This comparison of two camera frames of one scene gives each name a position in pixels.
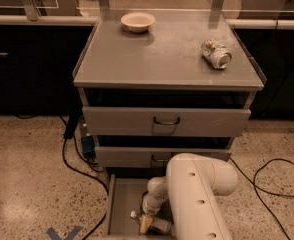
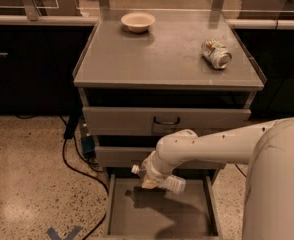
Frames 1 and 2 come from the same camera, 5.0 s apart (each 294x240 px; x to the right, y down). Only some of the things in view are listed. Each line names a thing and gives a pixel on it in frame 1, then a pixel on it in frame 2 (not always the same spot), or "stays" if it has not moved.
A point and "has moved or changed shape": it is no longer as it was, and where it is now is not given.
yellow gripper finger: (146, 222) to (150, 184)
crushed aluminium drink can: (216, 54) stays
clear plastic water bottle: (159, 224) has moved or changed shape
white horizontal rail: (86, 20) stays
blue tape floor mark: (69, 236) stays
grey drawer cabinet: (182, 87) stays
